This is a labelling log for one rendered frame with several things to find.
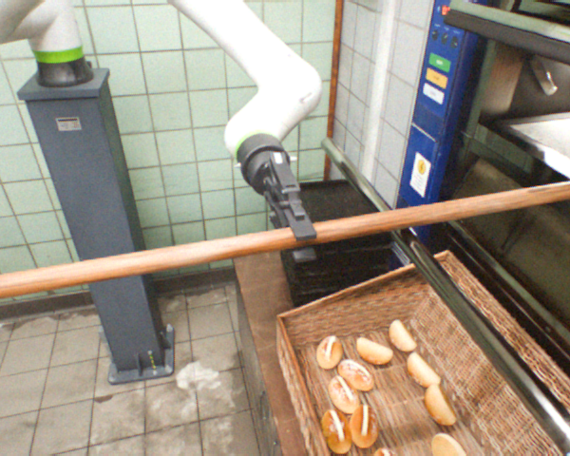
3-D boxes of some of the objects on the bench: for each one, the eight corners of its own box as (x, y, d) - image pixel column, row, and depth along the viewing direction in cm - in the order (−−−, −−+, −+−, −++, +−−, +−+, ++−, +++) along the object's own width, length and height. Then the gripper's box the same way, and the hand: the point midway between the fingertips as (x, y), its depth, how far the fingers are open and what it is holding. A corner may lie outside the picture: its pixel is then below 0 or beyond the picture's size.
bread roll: (442, 435, 101) (430, 426, 98) (424, 397, 109) (412, 387, 106) (463, 425, 100) (451, 414, 96) (444, 388, 108) (432, 376, 104)
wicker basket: (428, 318, 130) (449, 246, 115) (579, 523, 86) (647, 452, 70) (273, 351, 120) (273, 276, 105) (351, 603, 76) (370, 541, 60)
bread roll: (365, 410, 104) (368, 397, 101) (340, 421, 102) (342, 408, 99) (345, 378, 112) (347, 365, 109) (321, 387, 110) (323, 373, 107)
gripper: (287, 125, 74) (336, 195, 56) (286, 203, 84) (328, 286, 65) (244, 129, 73) (280, 203, 54) (248, 209, 82) (279, 294, 63)
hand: (299, 234), depth 62 cm, fingers closed on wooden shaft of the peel, 3 cm apart
